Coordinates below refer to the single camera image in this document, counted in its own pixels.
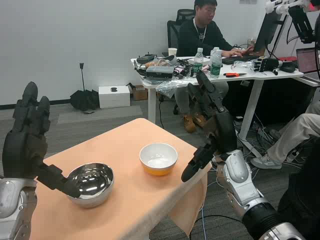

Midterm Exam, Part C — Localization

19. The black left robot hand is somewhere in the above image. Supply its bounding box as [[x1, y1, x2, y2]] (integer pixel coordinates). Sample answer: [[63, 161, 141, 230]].
[[1, 81, 81, 198]]

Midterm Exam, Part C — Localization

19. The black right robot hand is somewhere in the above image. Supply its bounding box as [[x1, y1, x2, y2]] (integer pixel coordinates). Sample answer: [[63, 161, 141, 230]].
[[181, 69, 238, 183]]

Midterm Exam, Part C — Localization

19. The white and orange plastic bowl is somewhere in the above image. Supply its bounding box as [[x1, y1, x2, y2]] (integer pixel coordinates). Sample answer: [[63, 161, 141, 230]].
[[139, 142, 179, 176]]

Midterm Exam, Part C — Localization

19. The shiny steel bowl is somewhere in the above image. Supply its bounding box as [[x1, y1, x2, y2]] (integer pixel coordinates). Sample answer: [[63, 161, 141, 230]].
[[65, 162, 115, 209]]

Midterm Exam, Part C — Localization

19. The person in beige trousers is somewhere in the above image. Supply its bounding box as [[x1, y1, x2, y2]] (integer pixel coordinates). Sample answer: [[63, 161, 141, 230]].
[[250, 99, 320, 170]]

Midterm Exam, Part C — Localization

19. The green label water bottle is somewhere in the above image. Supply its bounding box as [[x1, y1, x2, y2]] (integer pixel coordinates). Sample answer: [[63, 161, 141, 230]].
[[209, 46, 223, 80], [193, 47, 205, 74]]

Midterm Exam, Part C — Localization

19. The clear plastic bag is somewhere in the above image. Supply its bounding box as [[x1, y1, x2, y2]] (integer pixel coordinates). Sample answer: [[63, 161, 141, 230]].
[[155, 77, 198, 99]]

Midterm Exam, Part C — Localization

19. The flat white box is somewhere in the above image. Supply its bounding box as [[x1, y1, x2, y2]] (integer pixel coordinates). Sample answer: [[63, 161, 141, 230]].
[[187, 57, 212, 67]]

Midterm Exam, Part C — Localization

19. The black keyboard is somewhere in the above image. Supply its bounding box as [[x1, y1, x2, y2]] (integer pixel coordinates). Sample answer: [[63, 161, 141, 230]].
[[221, 54, 261, 65]]

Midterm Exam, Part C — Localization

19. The folded black umbrella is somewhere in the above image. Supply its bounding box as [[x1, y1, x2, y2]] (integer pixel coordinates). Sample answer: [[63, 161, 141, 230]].
[[69, 62, 100, 112]]

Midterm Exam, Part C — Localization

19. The black spare robot hand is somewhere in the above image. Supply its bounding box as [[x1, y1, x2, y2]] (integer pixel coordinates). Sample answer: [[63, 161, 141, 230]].
[[252, 56, 284, 76]]

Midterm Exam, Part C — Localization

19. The white office desk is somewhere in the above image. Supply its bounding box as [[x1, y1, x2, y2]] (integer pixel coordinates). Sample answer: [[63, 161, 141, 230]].
[[130, 56, 320, 158]]

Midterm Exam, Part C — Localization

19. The grey hard case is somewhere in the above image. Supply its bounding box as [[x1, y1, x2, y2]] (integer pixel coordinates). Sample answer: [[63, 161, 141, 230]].
[[145, 65, 175, 79]]

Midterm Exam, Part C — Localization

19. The black rounded device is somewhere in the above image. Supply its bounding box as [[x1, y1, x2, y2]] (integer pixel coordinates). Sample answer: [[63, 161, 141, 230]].
[[278, 61, 297, 74]]

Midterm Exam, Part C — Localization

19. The grey headset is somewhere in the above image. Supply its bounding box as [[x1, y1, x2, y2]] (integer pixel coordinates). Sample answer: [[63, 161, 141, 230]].
[[154, 55, 177, 67]]

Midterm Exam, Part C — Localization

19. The brown cardboard box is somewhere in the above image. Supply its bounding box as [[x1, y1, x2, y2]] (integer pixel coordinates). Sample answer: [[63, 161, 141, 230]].
[[126, 83, 149, 102]]

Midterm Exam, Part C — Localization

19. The seated person in black sweater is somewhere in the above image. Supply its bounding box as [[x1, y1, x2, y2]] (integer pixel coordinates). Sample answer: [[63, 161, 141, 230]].
[[174, 0, 256, 134]]

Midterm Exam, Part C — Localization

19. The operator in black clothes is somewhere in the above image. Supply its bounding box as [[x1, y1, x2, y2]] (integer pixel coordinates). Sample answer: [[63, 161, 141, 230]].
[[277, 137, 320, 240]]

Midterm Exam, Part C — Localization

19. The white cardboard box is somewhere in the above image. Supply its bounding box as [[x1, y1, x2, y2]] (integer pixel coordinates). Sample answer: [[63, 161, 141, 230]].
[[98, 85, 131, 109]]

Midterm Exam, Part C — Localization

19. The black remote controller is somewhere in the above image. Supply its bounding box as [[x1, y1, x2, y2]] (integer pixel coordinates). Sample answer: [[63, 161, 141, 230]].
[[136, 52, 158, 64]]

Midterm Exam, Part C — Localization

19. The open laptop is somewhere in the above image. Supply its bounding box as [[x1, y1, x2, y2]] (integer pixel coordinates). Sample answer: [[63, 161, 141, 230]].
[[296, 47, 320, 75]]

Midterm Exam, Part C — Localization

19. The black computer monitor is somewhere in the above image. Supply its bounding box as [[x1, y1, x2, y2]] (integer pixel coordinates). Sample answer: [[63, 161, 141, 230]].
[[253, 9, 285, 54]]

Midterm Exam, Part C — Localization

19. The table with orange cloth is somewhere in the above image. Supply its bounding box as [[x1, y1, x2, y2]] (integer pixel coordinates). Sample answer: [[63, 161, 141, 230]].
[[28, 117, 213, 240]]

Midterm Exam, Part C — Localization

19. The blue cable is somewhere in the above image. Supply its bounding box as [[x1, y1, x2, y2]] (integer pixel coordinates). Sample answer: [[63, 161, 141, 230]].
[[200, 206, 209, 240]]

